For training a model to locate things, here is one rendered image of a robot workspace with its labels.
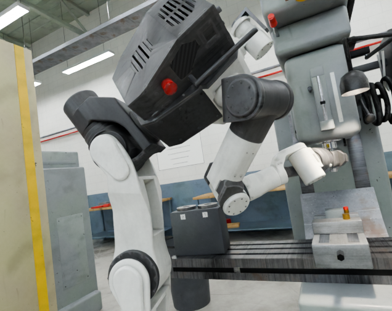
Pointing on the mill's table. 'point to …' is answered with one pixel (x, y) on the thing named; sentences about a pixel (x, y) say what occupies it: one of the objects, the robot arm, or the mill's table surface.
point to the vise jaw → (337, 226)
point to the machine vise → (334, 239)
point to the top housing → (295, 10)
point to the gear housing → (311, 34)
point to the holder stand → (200, 229)
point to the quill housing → (336, 58)
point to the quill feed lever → (364, 109)
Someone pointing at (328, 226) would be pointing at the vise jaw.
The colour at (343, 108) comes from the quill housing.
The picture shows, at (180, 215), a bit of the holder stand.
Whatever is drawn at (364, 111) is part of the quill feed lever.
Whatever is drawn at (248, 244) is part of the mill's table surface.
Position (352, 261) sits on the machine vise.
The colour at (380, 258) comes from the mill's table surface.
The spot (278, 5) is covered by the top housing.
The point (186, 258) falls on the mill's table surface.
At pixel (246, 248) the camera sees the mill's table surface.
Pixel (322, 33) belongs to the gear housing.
